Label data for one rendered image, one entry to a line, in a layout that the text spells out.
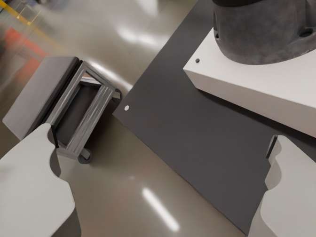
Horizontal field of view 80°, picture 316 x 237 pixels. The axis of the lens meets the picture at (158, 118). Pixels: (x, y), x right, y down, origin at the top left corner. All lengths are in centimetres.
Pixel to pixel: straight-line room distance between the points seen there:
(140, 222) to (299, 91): 65
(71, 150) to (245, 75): 79
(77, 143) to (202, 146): 68
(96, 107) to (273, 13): 80
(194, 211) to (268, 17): 56
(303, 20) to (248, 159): 20
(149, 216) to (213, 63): 57
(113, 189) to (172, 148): 53
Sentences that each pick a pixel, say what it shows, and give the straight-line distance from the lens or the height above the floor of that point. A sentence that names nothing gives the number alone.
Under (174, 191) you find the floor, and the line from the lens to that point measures 71.
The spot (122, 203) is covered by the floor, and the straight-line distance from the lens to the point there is 84.
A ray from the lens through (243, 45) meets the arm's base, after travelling 31.
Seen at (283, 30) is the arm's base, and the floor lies 43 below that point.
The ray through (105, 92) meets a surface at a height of 14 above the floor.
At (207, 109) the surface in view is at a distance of 40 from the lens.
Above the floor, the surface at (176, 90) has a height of 30.
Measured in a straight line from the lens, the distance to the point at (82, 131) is 94.
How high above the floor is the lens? 63
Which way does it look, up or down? 48 degrees down
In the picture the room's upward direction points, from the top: 51 degrees counter-clockwise
